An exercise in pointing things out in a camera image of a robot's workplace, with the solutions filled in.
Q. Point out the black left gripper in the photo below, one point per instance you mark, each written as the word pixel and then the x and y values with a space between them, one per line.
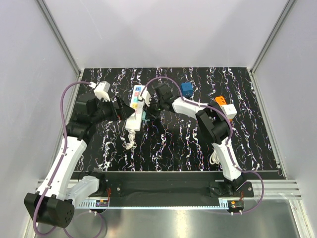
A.
pixel 120 113

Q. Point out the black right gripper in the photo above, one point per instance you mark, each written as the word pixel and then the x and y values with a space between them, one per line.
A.
pixel 149 111

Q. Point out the white multicolour power strip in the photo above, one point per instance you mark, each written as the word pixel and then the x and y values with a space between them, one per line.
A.
pixel 135 120

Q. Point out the teal charger plug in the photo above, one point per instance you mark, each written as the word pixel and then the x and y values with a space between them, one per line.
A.
pixel 144 117

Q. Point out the orange power strip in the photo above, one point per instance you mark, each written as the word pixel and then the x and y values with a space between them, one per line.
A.
pixel 220 100

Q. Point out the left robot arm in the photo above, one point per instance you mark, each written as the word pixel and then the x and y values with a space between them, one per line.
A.
pixel 54 203

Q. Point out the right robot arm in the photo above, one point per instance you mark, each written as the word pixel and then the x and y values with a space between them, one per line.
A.
pixel 214 123

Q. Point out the blue cube socket adapter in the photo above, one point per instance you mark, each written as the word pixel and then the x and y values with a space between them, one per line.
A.
pixel 187 89

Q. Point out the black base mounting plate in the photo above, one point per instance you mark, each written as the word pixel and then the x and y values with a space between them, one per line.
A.
pixel 165 189

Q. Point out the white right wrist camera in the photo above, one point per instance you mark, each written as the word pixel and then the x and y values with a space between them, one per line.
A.
pixel 145 98

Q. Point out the aluminium frame rail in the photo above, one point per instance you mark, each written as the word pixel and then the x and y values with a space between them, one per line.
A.
pixel 269 190

